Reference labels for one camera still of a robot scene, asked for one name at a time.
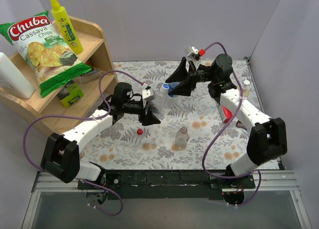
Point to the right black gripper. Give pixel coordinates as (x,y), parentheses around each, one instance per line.
(192,75)

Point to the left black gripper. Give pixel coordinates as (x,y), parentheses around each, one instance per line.
(144,112)

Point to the red bottle cap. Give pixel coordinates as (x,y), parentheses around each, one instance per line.
(139,132)

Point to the red label cola bottle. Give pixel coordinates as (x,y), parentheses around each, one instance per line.
(182,137)

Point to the clear plastic bottle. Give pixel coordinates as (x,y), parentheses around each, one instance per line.
(162,97)

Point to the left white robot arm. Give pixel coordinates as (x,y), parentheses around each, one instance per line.
(61,156)

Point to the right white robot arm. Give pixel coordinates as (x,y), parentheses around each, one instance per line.
(267,139)

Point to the yellow squeeze bottle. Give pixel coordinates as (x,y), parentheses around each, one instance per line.
(65,25)

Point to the floral table mat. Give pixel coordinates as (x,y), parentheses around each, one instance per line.
(192,135)

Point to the red toothpaste box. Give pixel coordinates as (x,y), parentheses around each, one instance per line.
(225,114)

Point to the clear box on shelf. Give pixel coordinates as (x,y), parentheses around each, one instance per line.
(92,75)

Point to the brown snack wrapper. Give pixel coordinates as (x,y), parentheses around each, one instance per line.
(240,124)

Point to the green box on shelf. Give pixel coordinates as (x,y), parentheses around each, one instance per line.
(70,94)

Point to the green cassava chips bag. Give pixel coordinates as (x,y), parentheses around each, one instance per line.
(45,51)

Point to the white plastic container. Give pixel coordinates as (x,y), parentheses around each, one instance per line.
(12,80)

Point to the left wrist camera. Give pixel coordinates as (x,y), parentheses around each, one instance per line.
(148,94)

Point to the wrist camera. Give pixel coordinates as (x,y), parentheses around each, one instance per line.
(193,54)
(148,94)

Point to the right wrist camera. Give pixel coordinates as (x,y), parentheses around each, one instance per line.
(193,54)

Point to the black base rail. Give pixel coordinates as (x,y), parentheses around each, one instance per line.
(169,184)

